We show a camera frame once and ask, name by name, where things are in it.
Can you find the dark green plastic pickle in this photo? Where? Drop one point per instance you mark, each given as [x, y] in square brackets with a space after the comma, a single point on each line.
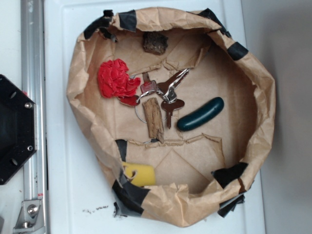
[202, 115]

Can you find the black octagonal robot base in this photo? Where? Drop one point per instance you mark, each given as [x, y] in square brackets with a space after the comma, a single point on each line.
[17, 129]

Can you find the brown wood stick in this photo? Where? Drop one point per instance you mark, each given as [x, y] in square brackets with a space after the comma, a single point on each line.
[154, 119]

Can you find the brown metal key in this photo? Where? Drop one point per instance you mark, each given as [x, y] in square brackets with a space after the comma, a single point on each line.
[170, 107]

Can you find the brown paper bag container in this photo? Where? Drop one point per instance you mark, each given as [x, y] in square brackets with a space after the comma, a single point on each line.
[198, 172]

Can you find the silver carabiner clip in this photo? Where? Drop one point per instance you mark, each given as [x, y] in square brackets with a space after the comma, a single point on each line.
[167, 89]

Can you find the red key tag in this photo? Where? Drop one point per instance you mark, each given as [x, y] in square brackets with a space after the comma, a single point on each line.
[130, 101]

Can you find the red-headed key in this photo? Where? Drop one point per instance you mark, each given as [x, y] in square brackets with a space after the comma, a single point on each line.
[149, 86]

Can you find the crumpled red plastic piece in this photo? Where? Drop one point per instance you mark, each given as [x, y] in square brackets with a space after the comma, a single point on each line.
[113, 80]

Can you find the yellow foam sponge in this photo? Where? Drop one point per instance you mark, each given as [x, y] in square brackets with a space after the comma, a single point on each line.
[139, 174]

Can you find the dark brown rock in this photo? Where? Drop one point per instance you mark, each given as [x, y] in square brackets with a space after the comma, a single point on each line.
[155, 43]

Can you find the white tray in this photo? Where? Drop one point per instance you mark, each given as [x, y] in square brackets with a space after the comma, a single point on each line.
[80, 198]

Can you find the aluminium extrusion rail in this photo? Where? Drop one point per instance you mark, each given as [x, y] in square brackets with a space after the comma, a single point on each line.
[33, 83]

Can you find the metal corner bracket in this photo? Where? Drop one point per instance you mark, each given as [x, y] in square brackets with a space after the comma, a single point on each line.
[31, 218]

